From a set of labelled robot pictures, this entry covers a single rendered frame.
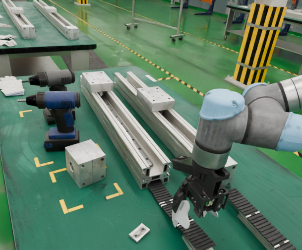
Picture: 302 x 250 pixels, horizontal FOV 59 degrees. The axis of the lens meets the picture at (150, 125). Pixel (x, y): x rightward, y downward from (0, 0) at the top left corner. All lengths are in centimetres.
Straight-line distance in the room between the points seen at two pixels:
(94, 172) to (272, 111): 55
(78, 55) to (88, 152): 173
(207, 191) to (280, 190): 46
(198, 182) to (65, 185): 44
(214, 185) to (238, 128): 13
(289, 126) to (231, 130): 10
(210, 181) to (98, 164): 39
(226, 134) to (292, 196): 54
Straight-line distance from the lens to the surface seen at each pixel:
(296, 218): 95
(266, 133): 53
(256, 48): 403
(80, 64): 254
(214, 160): 55
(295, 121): 55
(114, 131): 102
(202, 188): 62
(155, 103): 111
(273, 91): 65
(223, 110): 49
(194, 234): 73
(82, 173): 84
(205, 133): 53
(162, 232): 77
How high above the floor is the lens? 138
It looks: 30 degrees down
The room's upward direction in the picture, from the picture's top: 6 degrees clockwise
